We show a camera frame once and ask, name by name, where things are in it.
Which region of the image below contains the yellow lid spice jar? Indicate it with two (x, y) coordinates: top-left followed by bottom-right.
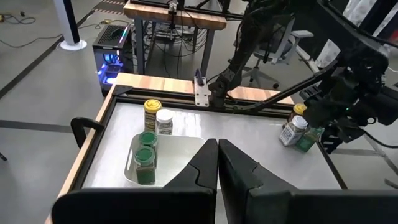
(282, 103), (308, 128)
(143, 98), (163, 133)

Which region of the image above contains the green lid herb spice jar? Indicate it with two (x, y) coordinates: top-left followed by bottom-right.
(138, 130), (159, 156)
(294, 126), (325, 153)
(133, 146), (157, 186)

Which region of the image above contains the white plastic handled bin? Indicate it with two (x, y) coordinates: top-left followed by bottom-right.
(123, 133), (206, 187)

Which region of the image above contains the metal frame bracket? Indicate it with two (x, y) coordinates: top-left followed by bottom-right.
(193, 76), (211, 108)

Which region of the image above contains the wooden workbench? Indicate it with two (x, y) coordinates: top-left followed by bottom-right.
(123, 0), (228, 77)

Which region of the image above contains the black computer tower with lights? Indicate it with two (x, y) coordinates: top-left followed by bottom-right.
(92, 24), (133, 96)

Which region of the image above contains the grey office chair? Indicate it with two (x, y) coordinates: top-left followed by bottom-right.
(241, 17), (315, 90)

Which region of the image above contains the black curved handle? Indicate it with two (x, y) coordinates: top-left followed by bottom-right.
(70, 116), (106, 149)

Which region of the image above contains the black diagonal frame bar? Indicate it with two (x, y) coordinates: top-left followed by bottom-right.
(234, 60), (338, 113)

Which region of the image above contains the black table frame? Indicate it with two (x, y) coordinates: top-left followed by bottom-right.
(70, 83), (349, 191)

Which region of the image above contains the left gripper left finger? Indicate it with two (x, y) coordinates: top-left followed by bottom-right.
(51, 138), (219, 224)

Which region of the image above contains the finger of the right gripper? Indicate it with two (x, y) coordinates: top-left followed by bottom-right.
(322, 123), (364, 155)
(303, 99), (340, 128)

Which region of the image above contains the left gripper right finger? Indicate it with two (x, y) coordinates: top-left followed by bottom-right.
(218, 138), (398, 224)

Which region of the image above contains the white pole stand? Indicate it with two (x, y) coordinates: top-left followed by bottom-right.
(52, 0), (88, 51)

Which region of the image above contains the white lid seasoning jar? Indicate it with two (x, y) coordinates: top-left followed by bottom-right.
(279, 115), (309, 147)
(155, 108), (174, 136)

